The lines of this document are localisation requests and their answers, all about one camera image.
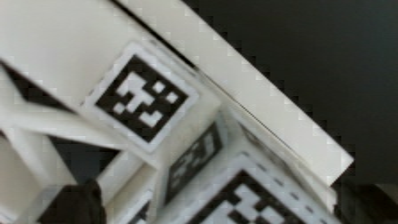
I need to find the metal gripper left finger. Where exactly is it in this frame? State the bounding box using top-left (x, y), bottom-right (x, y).
top-left (34, 179), bottom-right (111, 224)

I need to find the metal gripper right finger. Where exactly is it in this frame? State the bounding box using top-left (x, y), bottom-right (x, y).
top-left (335, 182), bottom-right (398, 224)

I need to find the small white tagged cube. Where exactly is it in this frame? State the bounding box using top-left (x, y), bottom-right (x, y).
top-left (153, 113), bottom-right (342, 224)

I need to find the long white chair side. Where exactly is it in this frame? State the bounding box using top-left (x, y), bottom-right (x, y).
top-left (0, 0), bottom-right (223, 224)

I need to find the white U-shaped border frame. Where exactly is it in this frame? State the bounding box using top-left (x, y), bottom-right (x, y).
top-left (118, 0), bottom-right (354, 184)

